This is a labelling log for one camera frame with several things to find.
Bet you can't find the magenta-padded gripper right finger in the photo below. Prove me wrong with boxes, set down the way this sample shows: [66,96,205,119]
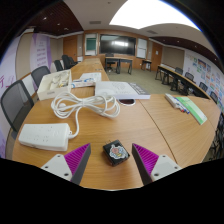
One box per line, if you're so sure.
[131,142,183,186]

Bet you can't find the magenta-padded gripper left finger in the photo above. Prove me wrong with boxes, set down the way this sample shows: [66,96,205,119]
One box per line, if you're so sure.
[40,142,92,186]

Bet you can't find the black charger block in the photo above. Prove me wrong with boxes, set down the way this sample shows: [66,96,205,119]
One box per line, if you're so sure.
[102,139,131,167]

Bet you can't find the white power strip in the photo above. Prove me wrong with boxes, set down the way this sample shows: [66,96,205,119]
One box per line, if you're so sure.
[18,122,73,152]

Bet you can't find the dark round disc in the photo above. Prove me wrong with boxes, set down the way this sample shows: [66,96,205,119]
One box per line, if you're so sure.
[118,98,137,107]

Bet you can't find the white marker pen pack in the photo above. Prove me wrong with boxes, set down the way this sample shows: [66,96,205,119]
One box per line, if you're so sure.
[164,93,191,115]

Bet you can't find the green booklet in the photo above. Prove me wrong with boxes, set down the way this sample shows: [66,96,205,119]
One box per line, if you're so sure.
[174,95,208,126]

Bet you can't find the white open cardboard box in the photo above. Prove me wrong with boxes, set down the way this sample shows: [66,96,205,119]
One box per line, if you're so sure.
[36,69,73,101]

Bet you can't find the white flat product box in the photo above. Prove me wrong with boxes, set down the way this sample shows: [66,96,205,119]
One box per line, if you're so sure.
[94,80,152,101]

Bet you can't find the large black mesh office chair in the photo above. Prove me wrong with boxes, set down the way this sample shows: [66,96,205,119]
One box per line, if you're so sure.
[0,79,35,139]

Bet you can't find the white and blue paper packet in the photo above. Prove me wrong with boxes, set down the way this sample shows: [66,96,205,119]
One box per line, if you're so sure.
[71,72,103,89]

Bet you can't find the long curved wooden table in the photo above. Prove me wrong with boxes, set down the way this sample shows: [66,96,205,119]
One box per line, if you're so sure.
[155,64,214,101]

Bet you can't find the row of black chairs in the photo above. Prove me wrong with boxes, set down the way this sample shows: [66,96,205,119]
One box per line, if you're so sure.
[154,66,224,161]

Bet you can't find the group of black office chairs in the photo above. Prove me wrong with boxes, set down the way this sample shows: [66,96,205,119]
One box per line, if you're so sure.
[53,54,79,72]

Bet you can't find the small dark side table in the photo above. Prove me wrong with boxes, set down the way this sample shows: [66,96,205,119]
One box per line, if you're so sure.
[140,59,153,72]

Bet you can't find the dark-legged wooden desk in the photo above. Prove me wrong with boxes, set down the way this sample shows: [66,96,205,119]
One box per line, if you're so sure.
[104,56,134,75]

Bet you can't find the bright ceiling light panel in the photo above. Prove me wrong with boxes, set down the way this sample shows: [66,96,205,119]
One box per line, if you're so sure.
[109,0,201,31]

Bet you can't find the white coiled power cable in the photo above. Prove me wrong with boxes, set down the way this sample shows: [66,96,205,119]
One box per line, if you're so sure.
[50,91,121,139]

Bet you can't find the colourful wall posters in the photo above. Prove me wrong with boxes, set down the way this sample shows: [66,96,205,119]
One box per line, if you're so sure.
[184,49,224,111]

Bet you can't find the purple lettered wall banner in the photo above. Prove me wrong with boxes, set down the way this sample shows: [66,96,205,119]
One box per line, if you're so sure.
[0,36,21,158]

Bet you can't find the white wall whiteboard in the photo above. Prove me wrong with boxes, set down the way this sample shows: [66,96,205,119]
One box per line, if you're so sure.
[136,38,148,60]

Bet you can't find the large black wall screen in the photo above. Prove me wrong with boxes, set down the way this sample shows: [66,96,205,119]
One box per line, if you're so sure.
[99,34,137,57]

